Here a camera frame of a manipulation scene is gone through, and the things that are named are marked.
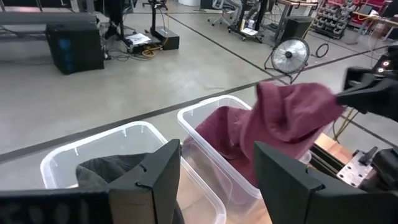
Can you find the black tower box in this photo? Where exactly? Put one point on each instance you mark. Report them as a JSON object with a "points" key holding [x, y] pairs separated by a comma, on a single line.
{"points": [[74, 48]]}

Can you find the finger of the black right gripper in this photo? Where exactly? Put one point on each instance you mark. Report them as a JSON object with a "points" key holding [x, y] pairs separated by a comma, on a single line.
{"points": [[360, 96]]}

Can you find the black wheeled cart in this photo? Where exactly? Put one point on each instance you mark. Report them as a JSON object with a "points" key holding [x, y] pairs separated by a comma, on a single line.
{"points": [[247, 29]]}

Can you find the maroon cloth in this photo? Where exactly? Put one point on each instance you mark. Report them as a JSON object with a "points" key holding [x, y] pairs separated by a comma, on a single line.
{"points": [[289, 118]]}

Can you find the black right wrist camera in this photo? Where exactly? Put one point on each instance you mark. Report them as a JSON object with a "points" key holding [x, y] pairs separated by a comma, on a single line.
{"points": [[387, 62]]}

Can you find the white printed papers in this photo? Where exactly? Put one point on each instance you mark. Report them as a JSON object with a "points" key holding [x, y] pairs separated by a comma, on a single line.
{"points": [[138, 39]]}

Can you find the black stand with base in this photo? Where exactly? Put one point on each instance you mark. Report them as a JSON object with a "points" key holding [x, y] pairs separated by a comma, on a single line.
{"points": [[164, 35]]}

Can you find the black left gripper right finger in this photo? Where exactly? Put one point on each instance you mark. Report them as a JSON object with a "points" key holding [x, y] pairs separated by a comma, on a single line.
{"points": [[289, 193]]}

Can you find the grey workbench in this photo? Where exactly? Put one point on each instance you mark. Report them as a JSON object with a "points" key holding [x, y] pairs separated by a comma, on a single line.
{"points": [[37, 17]]}

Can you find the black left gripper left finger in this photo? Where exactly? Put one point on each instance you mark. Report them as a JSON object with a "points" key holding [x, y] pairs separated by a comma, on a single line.
{"points": [[155, 186]]}

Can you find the office swivel chair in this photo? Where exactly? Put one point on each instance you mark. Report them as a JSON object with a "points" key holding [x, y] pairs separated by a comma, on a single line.
{"points": [[222, 12]]}

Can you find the dark grey cloth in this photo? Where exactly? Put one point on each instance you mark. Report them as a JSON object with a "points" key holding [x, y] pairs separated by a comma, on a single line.
{"points": [[105, 169]]}

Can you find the black floor cabinet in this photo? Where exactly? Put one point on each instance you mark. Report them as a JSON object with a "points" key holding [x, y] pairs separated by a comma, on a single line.
{"points": [[297, 28]]}

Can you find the parts bin rack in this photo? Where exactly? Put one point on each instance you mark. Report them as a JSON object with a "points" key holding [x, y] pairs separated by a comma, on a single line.
{"points": [[331, 17]]}

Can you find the round metal floor fan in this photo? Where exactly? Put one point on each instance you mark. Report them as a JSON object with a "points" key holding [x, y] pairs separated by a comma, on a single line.
{"points": [[289, 56]]}

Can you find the clear plastic storage bin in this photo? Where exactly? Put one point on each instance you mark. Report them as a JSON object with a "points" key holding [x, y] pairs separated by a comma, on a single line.
{"points": [[217, 174], [77, 149]]}

